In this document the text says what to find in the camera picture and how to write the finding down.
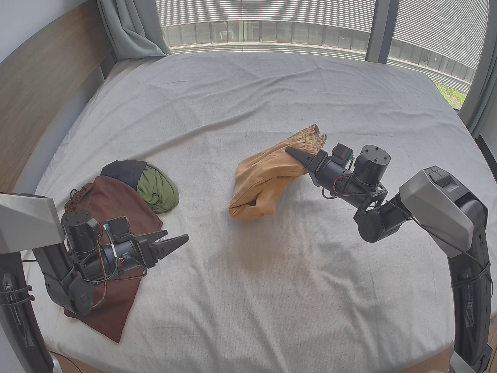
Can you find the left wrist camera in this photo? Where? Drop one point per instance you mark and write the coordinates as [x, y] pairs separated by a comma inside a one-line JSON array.
[[117, 227]]

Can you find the window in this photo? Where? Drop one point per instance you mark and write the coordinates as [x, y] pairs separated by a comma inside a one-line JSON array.
[[291, 14]]

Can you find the green garment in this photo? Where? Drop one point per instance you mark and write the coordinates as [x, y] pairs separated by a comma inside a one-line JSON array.
[[159, 189]]

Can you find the tan shorts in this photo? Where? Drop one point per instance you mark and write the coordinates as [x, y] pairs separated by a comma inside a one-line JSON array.
[[260, 181]]

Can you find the bed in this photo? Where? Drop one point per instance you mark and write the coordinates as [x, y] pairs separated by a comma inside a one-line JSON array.
[[271, 91]]

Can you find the black garment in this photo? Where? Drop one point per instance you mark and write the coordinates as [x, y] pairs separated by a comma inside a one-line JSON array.
[[120, 171]]

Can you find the grey-green curtain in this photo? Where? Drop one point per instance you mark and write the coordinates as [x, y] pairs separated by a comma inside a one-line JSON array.
[[124, 21], [481, 91]]

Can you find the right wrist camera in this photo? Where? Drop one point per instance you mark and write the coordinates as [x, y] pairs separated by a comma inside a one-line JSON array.
[[343, 154]]

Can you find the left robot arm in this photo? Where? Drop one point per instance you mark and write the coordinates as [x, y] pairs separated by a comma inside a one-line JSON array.
[[27, 223]]

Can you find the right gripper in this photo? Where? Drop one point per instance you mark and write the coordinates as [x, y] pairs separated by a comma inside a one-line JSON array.
[[326, 169]]

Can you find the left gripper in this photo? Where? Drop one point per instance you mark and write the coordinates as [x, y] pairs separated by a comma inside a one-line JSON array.
[[128, 255]]

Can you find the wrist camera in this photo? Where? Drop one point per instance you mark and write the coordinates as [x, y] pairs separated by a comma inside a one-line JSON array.
[[117, 227], [343, 154]]

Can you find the brown garment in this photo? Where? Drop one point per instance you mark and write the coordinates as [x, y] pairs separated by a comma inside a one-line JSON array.
[[116, 204]]

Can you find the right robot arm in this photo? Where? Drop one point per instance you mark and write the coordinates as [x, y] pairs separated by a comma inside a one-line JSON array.
[[435, 204]]

